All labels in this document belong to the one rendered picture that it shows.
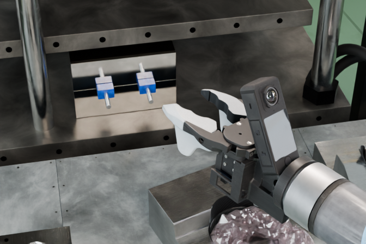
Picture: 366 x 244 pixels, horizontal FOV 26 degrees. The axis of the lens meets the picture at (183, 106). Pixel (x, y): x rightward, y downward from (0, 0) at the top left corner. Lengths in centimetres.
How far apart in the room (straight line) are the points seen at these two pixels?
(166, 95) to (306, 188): 123
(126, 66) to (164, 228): 51
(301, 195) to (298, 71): 140
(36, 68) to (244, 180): 107
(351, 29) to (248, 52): 172
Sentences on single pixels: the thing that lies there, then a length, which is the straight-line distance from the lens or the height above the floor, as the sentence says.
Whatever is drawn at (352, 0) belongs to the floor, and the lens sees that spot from 429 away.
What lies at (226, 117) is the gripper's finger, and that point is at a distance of 104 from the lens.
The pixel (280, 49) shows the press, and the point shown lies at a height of 79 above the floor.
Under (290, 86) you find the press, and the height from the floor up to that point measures 78.
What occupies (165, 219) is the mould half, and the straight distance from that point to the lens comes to 168.
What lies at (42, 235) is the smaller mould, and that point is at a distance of 170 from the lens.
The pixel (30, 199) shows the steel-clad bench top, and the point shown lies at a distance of 188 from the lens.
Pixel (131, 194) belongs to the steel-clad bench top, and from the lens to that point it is 186.
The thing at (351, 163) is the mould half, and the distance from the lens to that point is 177.
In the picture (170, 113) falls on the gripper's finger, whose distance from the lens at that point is 102.
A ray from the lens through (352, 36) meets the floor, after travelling 398.
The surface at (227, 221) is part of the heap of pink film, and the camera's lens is 167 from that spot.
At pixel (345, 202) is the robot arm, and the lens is 90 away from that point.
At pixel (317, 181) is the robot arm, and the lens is 92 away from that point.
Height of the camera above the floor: 209
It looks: 37 degrees down
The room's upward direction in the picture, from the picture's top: straight up
